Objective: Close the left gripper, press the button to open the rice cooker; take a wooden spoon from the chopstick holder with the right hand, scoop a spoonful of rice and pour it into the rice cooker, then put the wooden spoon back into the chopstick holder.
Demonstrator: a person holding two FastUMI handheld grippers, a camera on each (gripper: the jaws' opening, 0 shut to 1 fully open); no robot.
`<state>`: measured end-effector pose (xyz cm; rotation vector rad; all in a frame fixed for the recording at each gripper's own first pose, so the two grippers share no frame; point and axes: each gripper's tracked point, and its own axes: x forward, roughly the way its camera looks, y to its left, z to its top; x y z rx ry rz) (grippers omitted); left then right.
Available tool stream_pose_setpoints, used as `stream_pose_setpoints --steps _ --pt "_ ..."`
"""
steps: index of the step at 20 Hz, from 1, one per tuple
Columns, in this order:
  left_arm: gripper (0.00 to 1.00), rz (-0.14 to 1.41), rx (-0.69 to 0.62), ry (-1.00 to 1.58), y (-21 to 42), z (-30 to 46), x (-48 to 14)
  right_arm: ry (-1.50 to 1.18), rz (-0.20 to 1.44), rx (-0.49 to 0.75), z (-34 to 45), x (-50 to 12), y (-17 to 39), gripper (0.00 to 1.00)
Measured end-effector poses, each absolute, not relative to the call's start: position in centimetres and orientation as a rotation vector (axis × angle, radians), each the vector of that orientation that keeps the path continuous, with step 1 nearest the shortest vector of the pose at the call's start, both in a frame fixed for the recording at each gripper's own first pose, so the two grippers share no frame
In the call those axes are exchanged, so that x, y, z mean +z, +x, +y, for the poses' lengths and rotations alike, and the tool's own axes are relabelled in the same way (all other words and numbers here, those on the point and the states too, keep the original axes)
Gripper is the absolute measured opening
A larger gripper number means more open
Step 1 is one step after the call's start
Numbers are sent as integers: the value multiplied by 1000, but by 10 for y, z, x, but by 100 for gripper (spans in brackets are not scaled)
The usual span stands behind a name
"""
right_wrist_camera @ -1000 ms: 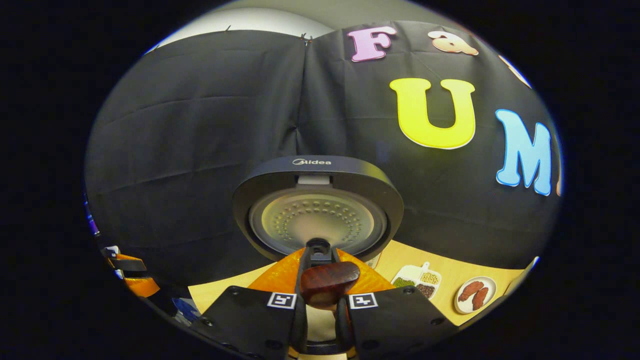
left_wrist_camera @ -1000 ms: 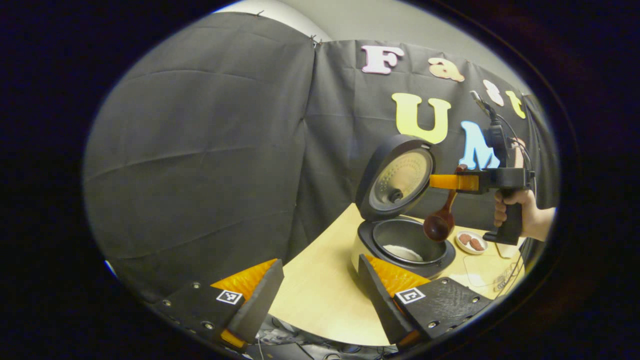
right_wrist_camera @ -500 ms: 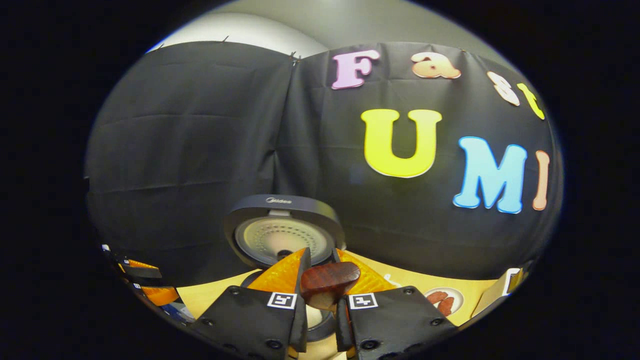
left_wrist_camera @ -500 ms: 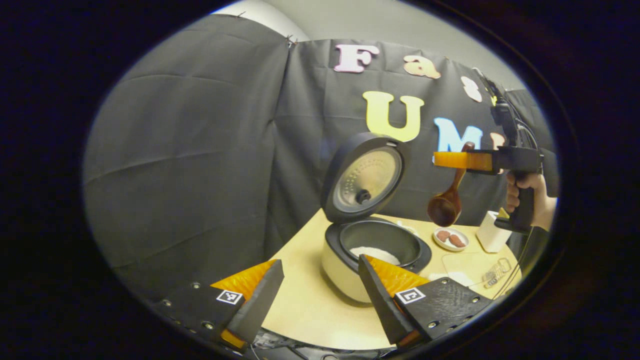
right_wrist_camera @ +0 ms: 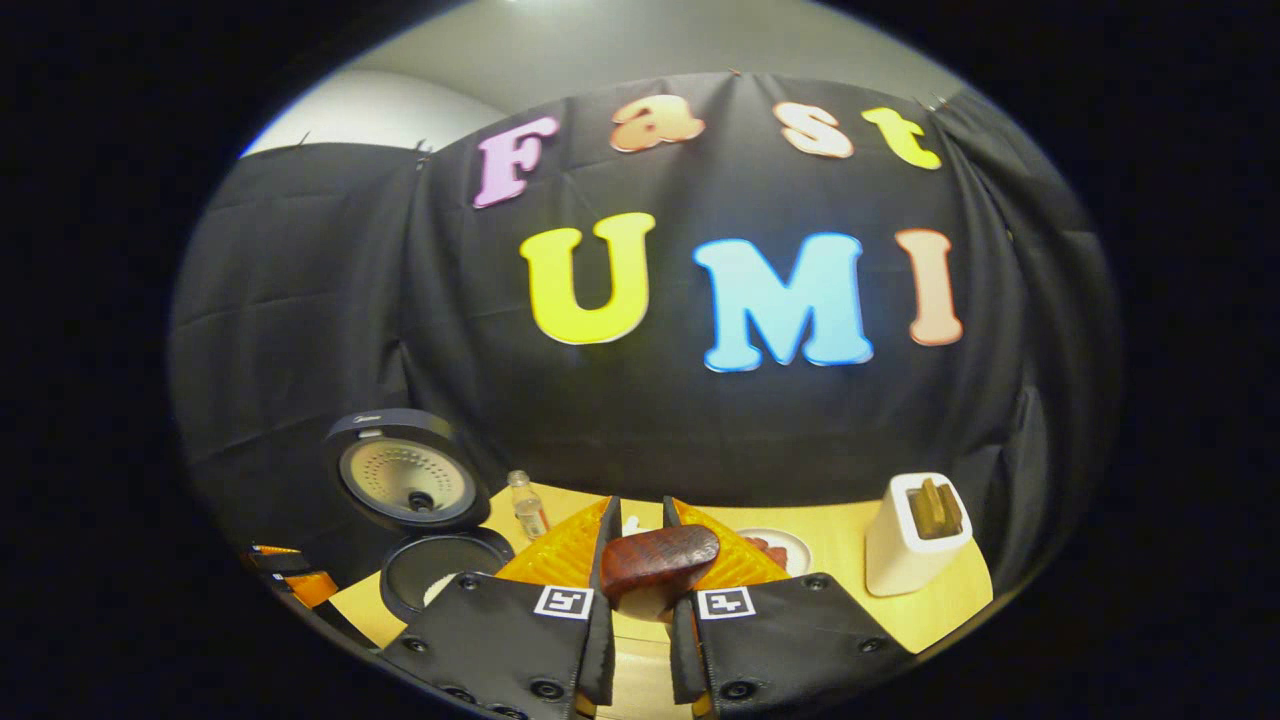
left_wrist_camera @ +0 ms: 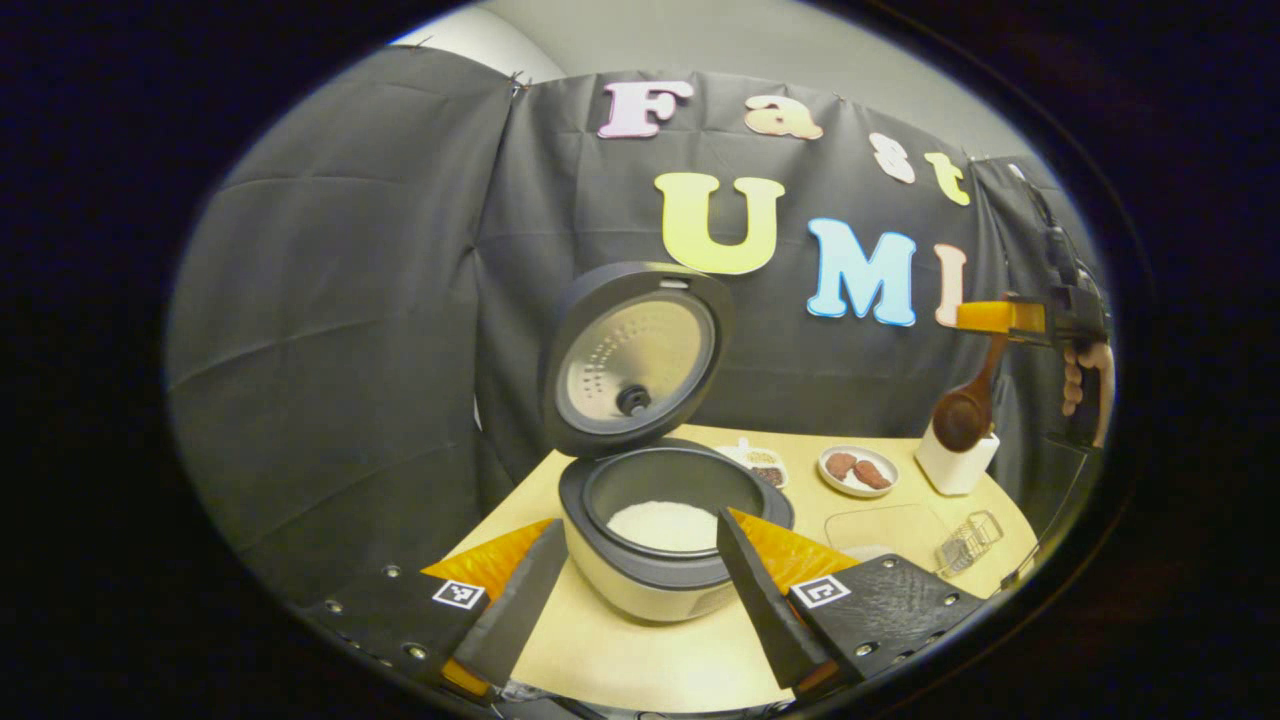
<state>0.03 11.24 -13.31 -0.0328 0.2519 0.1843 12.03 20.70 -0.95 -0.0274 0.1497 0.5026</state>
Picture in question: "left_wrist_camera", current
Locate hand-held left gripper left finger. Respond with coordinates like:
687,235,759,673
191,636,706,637
290,517,569,706

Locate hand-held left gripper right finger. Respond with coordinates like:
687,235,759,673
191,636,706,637
716,507,991,704

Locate brown wooden spoon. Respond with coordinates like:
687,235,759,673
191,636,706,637
931,330,1011,454

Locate black and white rice cooker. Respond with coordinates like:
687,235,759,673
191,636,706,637
542,261,796,624

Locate white rice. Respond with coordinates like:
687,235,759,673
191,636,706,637
606,500,721,553

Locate square metal chopstick holder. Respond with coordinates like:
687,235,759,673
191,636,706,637
936,510,1005,578

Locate divided white bean dish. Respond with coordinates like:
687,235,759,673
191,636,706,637
715,437,789,491

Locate round white plate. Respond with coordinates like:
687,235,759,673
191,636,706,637
818,445,900,499

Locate white toaster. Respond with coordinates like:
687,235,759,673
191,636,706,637
914,418,1001,497

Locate black backdrop cloth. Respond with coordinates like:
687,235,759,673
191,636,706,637
165,45,1111,606

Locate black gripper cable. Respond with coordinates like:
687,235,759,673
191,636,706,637
1000,160,1096,593

